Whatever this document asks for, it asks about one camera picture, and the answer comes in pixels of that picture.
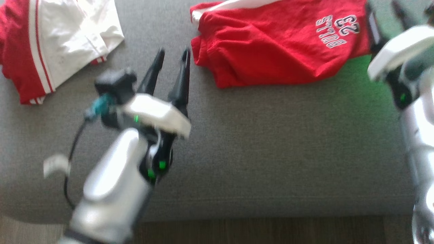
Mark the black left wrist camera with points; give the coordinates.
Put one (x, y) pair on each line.
(117, 84)

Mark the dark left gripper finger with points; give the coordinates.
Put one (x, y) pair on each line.
(181, 91)
(151, 79)

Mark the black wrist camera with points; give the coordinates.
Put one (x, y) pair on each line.
(117, 84)
(430, 8)

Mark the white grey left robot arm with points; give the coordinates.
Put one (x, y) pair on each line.
(112, 183)

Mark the red and white jersey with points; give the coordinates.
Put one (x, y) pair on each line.
(67, 40)

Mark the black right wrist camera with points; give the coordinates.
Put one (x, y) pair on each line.
(430, 8)

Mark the grey fabric sofa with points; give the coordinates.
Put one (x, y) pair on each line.
(271, 152)

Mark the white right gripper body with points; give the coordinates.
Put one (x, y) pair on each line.
(400, 51)

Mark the red basketball shorts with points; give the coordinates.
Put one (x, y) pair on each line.
(271, 47)

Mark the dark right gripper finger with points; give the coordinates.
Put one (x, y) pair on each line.
(374, 34)
(403, 15)

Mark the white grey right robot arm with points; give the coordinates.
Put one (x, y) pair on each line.
(420, 142)

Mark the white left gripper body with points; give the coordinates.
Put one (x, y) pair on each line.
(156, 113)

